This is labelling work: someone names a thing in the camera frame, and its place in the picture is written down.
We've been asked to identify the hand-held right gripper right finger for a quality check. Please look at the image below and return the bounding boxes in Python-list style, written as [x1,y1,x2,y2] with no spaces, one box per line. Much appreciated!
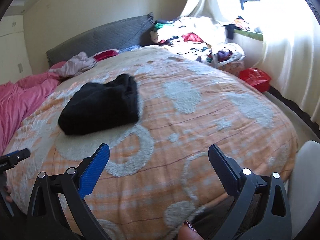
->
[208,144,293,240]

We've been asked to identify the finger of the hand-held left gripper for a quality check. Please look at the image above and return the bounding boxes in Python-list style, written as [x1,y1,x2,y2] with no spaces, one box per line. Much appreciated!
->
[0,148,31,167]

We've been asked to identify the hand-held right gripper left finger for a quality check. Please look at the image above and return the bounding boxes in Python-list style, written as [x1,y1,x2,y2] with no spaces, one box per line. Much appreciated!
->
[26,142,113,240]

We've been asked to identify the black sweater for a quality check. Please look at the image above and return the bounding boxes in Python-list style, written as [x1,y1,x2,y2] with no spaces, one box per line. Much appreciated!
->
[58,74,140,136]

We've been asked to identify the pile of clothes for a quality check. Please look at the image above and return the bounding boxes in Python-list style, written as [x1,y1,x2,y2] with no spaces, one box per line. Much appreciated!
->
[149,16,232,64]

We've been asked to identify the person's left hand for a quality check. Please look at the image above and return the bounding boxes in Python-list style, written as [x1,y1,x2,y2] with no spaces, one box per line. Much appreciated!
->
[4,185,13,203]

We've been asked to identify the person's right hand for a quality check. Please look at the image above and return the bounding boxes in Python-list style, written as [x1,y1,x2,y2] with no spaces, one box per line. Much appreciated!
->
[178,220,204,240]

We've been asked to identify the orange patterned blanket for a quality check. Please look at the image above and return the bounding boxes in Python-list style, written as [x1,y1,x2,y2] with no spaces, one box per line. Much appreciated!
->
[4,45,299,240]

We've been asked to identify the pink duvet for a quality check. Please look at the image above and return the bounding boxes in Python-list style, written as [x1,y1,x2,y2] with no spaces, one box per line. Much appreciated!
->
[0,61,67,155]

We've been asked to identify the red plastic bag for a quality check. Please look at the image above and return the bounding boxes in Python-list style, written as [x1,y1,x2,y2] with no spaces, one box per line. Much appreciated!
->
[239,67,272,93]

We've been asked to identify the floral bag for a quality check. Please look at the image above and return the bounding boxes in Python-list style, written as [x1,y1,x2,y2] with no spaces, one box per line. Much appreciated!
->
[211,43,246,77]

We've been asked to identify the white wardrobe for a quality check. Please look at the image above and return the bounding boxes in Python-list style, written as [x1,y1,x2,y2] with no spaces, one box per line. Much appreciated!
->
[0,14,33,84]

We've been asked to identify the beige crumpled garment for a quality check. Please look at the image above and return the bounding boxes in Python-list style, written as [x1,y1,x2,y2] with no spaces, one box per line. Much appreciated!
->
[49,51,98,80]

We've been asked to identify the red garment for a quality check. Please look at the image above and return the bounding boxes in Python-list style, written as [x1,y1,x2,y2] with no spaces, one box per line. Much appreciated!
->
[94,50,119,62]

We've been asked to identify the white curtain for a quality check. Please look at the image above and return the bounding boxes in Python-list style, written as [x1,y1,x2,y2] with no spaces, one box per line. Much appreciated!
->
[180,0,320,128]

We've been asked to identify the blue patterned cloth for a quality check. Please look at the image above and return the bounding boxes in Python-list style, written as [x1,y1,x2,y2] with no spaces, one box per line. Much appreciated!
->
[119,45,142,53]

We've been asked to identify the grey quilted headboard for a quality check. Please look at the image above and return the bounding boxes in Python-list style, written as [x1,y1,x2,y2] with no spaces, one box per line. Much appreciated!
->
[46,12,154,68]

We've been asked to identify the dark blue garment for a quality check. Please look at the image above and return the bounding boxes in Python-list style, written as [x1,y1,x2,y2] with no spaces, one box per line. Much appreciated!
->
[225,24,237,40]

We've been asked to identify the multicoloured garment heap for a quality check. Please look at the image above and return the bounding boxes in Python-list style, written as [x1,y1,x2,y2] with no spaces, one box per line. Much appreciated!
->
[234,16,263,34]

